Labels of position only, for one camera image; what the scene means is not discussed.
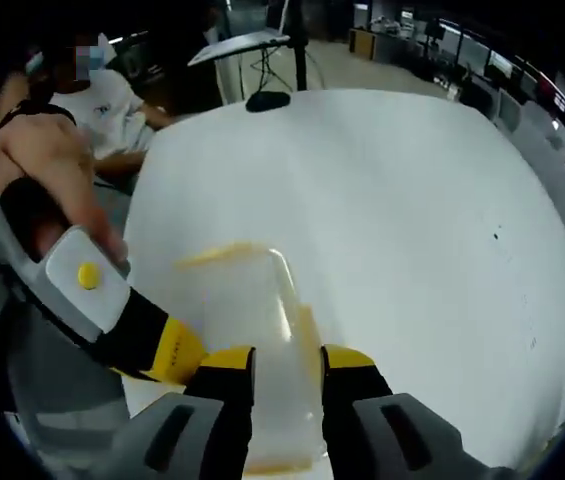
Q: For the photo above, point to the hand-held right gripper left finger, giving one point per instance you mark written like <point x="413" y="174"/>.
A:
<point x="222" y="415"/>

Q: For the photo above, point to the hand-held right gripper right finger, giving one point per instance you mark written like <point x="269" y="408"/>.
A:
<point x="352" y="400"/>

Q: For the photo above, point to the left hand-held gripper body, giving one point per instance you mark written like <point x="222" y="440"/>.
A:
<point x="82" y="295"/>

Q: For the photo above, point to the clear box with plastic buckles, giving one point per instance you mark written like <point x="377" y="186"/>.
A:
<point x="272" y="380"/>

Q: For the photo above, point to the white mesh office chair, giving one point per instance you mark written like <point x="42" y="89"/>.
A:
<point x="62" y="395"/>

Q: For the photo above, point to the tilted white board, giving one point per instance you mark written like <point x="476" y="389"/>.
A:
<point x="239" y="46"/>

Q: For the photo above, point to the wooden cabinet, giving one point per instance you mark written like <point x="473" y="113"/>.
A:
<point x="362" y="44"/>

